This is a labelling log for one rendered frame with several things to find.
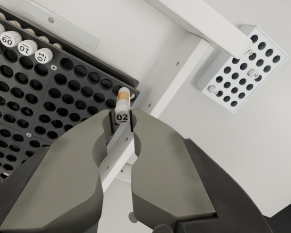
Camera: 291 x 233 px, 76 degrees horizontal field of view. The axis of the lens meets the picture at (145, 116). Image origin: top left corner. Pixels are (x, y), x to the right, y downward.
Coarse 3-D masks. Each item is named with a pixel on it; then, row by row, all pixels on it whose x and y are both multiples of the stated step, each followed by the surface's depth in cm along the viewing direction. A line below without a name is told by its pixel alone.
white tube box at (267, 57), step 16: (256, 32) 28; (256, 48) 29; (272, 48) 30; (224, 64) 30; (240, 64) 31; (256, 64) 32; (272, 64) 31; (208, 80) 32; (224, 80) 32; (240, 80) 34; (256, 80) 33; (208, 96) 33; (224, 96) 33; (240, 96) 35
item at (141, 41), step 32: (0, 0) 21; (64, 0) 21; (96, 0) 21; (128, 0) 22; (96, 32) 23; (128, 32) 23; (160, 32) 23; (128, 64) 25; (160, 64) 26; (192, 64) 20; (160, 96) 22; (128, 128) 28
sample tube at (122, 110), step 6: (120, 90) 16; (126, 90) 16; (120, 96) 15; (126, 96) 15; (120, 102) 14; (126, 102) 14; (120, 108) 13; (126, 108) 13; (114, 114) 13; (120, 114) 13; (126, 114) 13; (120, 120) 13; (126, 120) 13
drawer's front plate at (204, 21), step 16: (160, 0) 14; (176, 0) 14; (192, 0) 14; (176, 16) 16; (192, 16) 15; (208, 16) 15; (192, 32) 21; (208, 32) 15; (224, 32) 15; (240, 32) 15; (224, 48) 16; (240, 48) 16
